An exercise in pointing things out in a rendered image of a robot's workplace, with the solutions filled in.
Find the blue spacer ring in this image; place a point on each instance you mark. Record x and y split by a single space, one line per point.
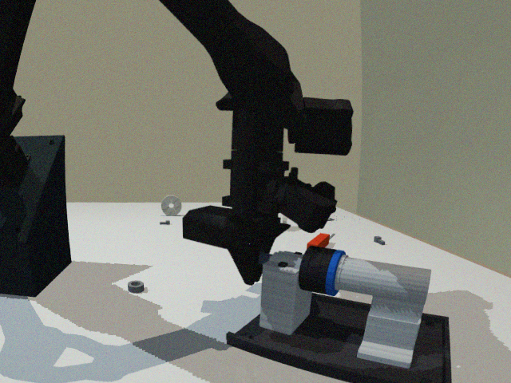
331 273

